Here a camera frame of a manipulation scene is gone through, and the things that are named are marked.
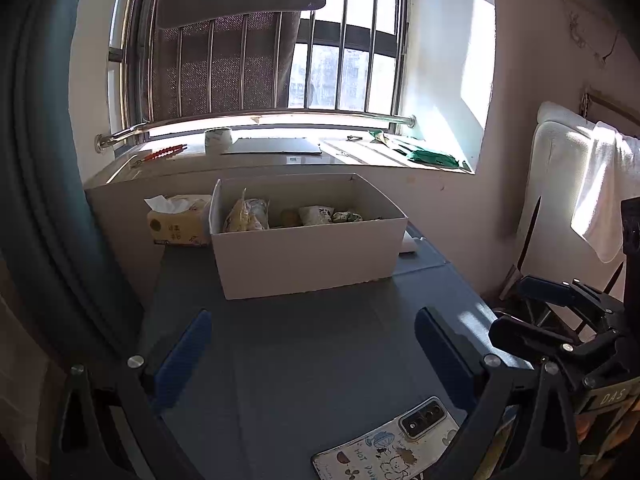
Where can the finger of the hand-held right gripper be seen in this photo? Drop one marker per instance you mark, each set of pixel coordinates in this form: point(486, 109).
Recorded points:
point(525, 337)
point(545, 291)

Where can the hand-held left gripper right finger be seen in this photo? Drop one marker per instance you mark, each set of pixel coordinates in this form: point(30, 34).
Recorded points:
point(445, 355)

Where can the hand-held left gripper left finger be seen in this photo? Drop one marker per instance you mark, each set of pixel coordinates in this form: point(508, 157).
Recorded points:
point(182, 355)

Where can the beige illustrated snack packet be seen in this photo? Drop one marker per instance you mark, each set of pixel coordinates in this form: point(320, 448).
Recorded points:
point(245, 217)

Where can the white cardboard box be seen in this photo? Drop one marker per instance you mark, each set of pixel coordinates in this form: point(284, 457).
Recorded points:
point(305, 260)

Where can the green pea snack packet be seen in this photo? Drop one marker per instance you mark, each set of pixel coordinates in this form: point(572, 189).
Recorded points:
point(346, 217)

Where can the white snack packet black print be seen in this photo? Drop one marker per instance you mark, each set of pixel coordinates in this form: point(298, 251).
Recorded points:
point(316, 214)

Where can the phone with cartoon case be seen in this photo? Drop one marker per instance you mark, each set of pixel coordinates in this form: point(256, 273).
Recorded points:
point(380, 445)

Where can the white chair with towel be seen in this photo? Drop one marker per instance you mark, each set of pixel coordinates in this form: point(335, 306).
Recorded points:
point(550, 180)

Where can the white paper piece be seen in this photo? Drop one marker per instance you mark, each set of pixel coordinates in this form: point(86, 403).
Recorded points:
point(410, 242)

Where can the white towel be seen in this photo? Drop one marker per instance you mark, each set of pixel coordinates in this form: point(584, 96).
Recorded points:
point(607, 185)

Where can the beige tissue pack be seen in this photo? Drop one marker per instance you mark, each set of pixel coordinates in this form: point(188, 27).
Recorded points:
point(175, 225)

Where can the green plastic bags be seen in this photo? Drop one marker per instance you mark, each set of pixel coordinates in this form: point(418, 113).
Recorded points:
point(432, 157)

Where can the white tape roll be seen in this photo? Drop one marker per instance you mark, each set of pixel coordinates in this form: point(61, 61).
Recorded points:
point(218, 140)

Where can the blue curtain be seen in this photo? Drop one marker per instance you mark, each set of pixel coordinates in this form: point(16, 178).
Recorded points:
point(35, 185)

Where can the grey flat board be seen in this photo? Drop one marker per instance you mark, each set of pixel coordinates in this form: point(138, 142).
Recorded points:
point(272, 146)

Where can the brown mesh curtain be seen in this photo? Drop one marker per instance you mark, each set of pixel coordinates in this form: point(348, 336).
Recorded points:
point(225, 65)

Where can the wooden bed frame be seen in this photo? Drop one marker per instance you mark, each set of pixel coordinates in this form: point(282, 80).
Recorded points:
point(610, 105)

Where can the steel window guard rail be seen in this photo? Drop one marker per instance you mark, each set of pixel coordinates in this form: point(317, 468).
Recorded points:
point(260, 119)

